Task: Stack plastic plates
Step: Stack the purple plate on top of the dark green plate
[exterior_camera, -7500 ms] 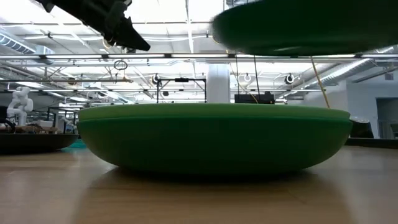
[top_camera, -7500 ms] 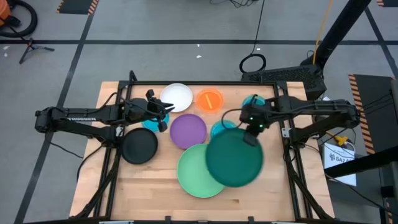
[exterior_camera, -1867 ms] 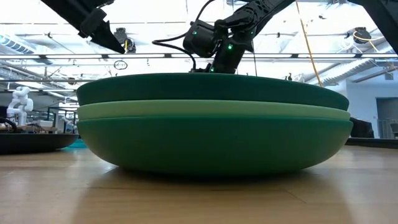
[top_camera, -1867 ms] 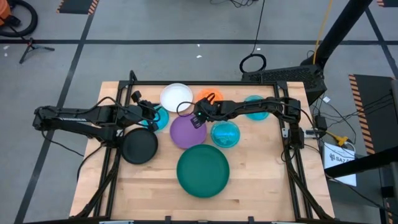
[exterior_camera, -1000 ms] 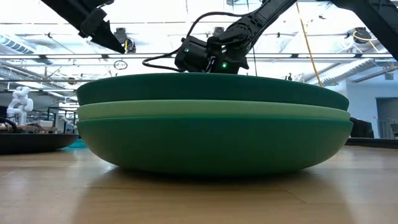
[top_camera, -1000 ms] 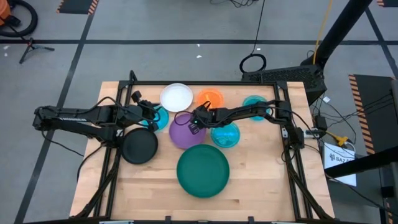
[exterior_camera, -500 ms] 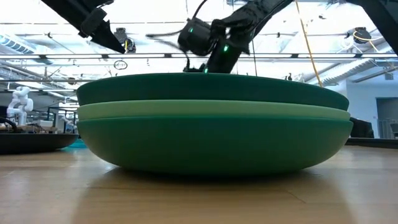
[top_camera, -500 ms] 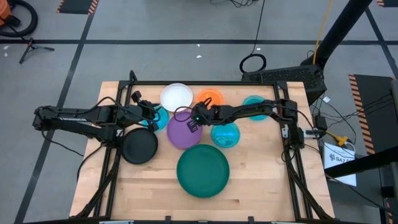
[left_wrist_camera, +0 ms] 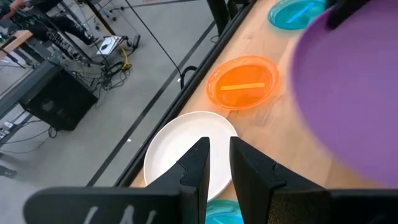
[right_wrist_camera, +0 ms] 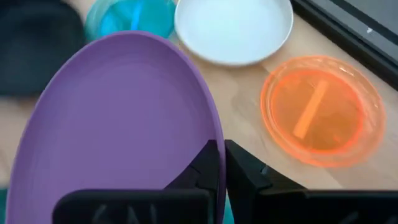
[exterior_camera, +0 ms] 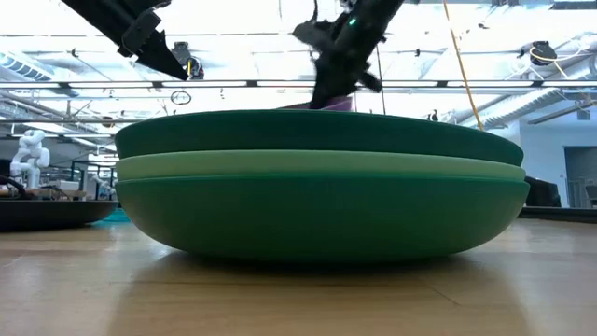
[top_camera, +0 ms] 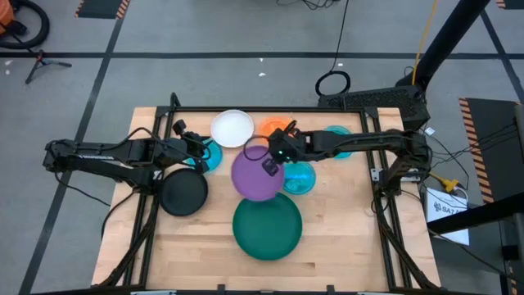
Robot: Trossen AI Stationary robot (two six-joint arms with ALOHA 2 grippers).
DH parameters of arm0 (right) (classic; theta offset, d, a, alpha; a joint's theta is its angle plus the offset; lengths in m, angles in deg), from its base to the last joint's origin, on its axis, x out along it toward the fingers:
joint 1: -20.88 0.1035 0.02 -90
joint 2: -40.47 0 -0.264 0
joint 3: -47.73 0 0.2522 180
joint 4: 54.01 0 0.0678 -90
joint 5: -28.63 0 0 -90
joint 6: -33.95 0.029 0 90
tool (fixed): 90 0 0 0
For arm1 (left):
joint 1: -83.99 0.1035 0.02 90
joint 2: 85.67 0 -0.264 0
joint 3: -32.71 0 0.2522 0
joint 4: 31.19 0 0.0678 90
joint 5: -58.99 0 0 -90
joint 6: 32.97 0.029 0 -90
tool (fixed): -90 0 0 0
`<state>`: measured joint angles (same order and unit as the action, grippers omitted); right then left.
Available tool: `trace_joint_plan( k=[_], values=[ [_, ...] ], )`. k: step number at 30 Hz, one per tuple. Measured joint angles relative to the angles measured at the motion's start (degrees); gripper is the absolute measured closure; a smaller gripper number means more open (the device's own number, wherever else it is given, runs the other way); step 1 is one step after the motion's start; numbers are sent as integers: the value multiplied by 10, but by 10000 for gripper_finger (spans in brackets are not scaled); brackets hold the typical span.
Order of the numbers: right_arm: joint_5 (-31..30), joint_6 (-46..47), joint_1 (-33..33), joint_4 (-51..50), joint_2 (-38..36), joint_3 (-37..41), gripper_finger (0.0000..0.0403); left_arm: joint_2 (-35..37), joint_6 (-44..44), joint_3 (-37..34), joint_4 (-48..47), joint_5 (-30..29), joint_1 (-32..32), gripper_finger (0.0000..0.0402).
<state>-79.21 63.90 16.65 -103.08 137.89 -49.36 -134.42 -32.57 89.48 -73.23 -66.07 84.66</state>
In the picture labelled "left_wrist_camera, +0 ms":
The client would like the small teal transparent plate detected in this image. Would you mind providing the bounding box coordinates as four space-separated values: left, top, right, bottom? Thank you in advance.
267 0 327 30
205 198 244 224

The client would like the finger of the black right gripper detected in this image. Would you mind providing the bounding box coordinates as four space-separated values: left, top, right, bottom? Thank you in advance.
326 0 373 30

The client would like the black hanging cable with coil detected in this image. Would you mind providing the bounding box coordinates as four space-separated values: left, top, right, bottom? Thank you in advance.
124 0 198 90

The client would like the purple plastic plate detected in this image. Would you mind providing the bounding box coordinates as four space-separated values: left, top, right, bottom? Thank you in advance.
289 0 398 189

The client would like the wooden side table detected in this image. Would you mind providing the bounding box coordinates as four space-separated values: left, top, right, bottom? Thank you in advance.
0 29 34 60

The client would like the yellow floor cable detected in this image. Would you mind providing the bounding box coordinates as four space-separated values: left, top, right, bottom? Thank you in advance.
120 46 131 71

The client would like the white plastic plate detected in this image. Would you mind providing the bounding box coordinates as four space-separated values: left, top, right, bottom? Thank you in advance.
143 111 239 202

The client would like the person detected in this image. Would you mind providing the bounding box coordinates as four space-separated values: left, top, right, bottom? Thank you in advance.
0 0 94 46

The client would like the orange transparent plastic plate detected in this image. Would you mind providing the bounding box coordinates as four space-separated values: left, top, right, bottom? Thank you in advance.
206 55 280 111

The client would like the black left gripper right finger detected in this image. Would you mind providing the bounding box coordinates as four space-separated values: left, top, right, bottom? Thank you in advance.
229 136 398 224

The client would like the black floor box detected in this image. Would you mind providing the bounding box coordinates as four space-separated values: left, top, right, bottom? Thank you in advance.
19 68 100 132

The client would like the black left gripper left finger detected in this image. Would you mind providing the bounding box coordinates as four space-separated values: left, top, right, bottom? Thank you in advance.
23 136 211 224

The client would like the white flat device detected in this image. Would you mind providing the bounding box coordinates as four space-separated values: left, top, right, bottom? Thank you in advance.
95 35 123 56

